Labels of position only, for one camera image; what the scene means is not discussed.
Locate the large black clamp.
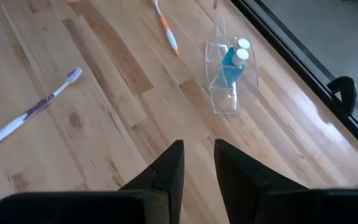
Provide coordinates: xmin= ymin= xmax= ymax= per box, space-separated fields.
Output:
xmin=326 ymin=76 xmax=358 ymax=118

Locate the orange white toothbrush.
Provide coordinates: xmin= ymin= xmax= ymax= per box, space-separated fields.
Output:
xmin=152 ymin=0 xmax=180 ymax=57

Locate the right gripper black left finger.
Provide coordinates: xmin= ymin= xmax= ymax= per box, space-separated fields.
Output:
xmin=119 ymin=139 xmax=185 ymax=224

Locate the purple white toothbrush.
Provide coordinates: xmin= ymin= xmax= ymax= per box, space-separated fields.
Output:
xmin=0 ymin=67 xmax=83 ymax=149

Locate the blue mouthwash bottle white cap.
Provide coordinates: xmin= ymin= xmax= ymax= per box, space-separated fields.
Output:
xmin=224 ymin=37 xmax=251 ymax=63
xmin=216 ymin=48 xmax=250 ymax=89

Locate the clear acrylic organizer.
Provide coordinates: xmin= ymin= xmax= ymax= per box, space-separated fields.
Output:
xmin=205 ymin=12 xmax=260 ymax=116

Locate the black aluminium table frame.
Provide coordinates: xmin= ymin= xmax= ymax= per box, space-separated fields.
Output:
xmin=230 ymin=0 xmax=358 ymax=150

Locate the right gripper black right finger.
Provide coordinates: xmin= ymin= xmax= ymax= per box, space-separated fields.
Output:
xmin=215 ymin=139 xmax=309 ymax=224

